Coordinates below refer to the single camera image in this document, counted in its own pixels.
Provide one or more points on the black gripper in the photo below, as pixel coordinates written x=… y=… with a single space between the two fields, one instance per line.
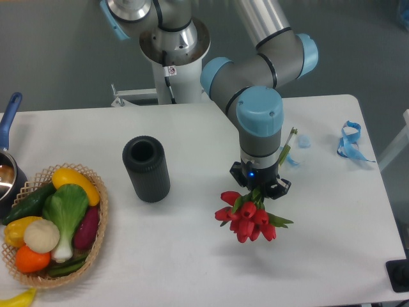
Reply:
x=267 y=180

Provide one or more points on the red tulip bouquet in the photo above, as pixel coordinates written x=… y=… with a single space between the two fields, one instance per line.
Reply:
x=246 y=215

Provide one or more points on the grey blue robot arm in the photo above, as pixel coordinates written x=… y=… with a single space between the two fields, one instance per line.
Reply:
x=245 y=92

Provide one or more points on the small blue ribbon piece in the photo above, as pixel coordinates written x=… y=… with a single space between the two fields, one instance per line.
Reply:
x=291 y=161

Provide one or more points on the clear plastic cap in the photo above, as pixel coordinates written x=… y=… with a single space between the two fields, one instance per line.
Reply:
x=304 y=141

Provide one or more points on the dark grey ribbed vase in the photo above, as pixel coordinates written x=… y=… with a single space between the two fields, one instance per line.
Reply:
x=145 y=161

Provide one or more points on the black device at edge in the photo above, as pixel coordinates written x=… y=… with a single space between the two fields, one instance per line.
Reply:
x=398 y=274

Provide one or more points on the purple sweet potato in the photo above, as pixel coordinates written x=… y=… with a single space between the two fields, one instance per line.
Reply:
x=86 y=232

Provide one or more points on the green bok choy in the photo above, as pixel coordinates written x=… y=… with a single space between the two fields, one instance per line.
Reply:
x=66 y=209

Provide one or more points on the green okra pods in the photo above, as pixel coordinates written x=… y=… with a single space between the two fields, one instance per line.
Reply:
x=68 y=267

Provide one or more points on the woven wicker basket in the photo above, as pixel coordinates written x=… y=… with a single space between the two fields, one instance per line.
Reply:
x=41 y=279

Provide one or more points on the white garlic bulb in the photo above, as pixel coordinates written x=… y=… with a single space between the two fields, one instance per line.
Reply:
x=41 y=236

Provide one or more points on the dark green cucumber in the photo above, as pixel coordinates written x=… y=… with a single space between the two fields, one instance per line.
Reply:
x=31 y=205

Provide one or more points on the orange fruit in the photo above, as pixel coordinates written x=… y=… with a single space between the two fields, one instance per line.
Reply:
x=29 y=261

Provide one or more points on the yellow bell pepper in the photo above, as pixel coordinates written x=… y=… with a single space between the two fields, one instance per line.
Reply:
x=14 y=231

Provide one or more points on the yellow banana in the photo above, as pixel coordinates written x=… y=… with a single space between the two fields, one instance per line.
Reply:
x=24 y=299

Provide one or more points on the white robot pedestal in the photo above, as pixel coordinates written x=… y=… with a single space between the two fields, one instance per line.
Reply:
x=176 y=59

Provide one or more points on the white metal bracket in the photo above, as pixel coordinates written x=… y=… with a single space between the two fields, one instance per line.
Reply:
x=128 y=98

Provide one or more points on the blue handled saucepan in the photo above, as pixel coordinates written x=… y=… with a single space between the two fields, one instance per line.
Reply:
x=12 y=177

